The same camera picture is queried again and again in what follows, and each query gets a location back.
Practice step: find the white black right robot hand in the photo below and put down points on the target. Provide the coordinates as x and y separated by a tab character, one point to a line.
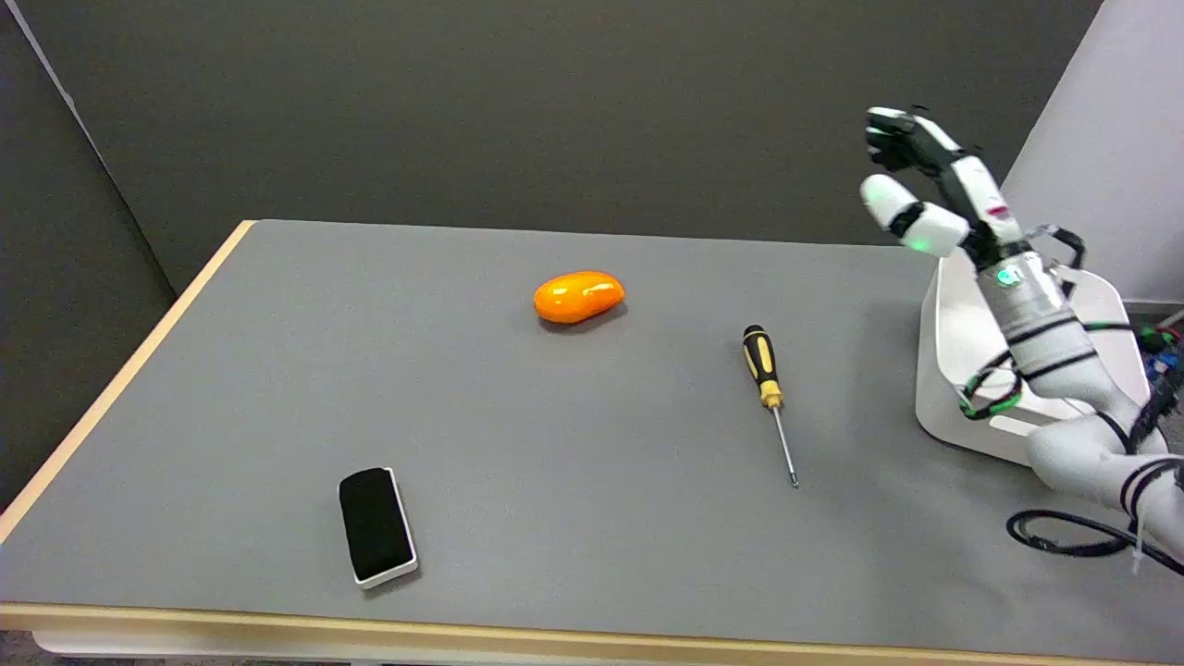
962	199

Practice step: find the orange mango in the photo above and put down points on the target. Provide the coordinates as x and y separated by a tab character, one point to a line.
579	295

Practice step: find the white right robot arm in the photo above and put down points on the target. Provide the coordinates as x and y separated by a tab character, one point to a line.
1073	398

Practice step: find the white plastic bin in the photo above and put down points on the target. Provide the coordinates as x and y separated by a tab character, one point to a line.
962	370

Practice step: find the grey table mat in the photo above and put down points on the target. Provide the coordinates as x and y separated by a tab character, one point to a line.
592	435

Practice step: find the black white whiteboard eraser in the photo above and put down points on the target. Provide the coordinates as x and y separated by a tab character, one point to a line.
376	524

